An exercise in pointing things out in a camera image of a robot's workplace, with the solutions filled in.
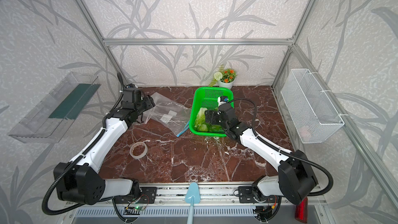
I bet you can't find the clear zip-top bag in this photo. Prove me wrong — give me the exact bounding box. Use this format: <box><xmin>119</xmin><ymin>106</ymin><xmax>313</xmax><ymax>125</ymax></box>
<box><xmin>143</xmin><ymin>92</ymin><xmax>191</xmax><ymax>137</ymax></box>

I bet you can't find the potted flower plant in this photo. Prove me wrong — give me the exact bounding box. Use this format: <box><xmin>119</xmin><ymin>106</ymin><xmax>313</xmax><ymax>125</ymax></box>
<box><xmin>209</xmin><ymin>64</ymin><xmax>237</xmax><ymax>89</ymax></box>

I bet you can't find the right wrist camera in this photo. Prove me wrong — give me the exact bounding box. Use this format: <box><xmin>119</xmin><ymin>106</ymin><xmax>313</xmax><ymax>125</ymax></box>
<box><xmin>217</xmin><ymin>95</ymin><xmax>229</xmax><ymax>106</ymax></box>

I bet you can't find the aluminium frame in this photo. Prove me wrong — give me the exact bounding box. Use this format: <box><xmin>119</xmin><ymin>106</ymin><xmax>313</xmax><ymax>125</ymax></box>
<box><xmin>60</xmin><ymin>0</ymin><xmax>398</xmax><ymax>212</ymax></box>

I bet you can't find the chinese cabbage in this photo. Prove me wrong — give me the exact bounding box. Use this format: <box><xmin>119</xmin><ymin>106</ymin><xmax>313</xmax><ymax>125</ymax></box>
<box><xmin>197</xmin><ymin>123</ymin><xmax>224</xmax><ymax>133</ymax></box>
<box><xmin>194</xmin><ymin>107</ymin><xmax>207</xmax><ymax>130</ymax></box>

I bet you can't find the clear plastic wall shelf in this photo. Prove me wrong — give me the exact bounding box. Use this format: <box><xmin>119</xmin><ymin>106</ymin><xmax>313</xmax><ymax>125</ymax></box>
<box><xmin>8</xmin><ymin>72</ymin><xmax>101</xmax><ymax>144</ymax></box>

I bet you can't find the green plastic basket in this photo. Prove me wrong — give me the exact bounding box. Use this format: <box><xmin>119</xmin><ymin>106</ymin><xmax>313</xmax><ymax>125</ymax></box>
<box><xmin>189</xmin><ymin>87</ymin><xmax>234</xmax><ymax>138</ymax></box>

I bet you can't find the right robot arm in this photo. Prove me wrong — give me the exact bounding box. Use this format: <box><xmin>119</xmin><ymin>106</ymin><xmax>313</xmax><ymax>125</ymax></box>
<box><xmin>204</xmin><ymin>96</ymin><xmax>334</xmax><ymax>205</ymax></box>

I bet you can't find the clear tape roll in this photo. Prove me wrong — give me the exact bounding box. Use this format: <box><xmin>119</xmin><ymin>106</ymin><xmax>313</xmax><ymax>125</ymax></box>
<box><xmin>130</xmin><ymin>142</ymin><xmax>148</xmax><ymax>160</ymax></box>

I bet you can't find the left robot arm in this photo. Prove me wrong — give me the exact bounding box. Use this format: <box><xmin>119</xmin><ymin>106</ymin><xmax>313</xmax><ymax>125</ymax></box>
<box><xmin>41</xmin><ymin>73</ymin><xmax>155</xmax><ymax>216</ymax></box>

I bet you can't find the light blue shovel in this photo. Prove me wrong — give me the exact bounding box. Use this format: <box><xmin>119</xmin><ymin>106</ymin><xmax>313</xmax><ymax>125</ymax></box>
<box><xmin>185</xmin><ymin>182</ymin><xmax>201</xmax><ymax>224</ymax></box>

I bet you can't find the circuit board with wires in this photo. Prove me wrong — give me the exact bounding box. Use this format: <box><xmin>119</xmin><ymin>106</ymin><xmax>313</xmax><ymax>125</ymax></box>
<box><xmin>123</xmin><ymin>195</ymin><xmax>150</xmax><ymax>216</ymax></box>

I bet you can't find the white wire basket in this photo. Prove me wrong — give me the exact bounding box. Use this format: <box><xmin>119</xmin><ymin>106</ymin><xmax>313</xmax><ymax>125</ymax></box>
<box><xmin>281</xmin><ymin>68</ymin><xmax>345</xmax><ymax>144</ymax></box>

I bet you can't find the red object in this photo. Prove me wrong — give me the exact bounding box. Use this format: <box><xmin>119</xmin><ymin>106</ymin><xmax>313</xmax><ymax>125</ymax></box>
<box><xmin>294</xmin><ymin>197</ymin><xmax>308</xmax><ymax>224</ymax></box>

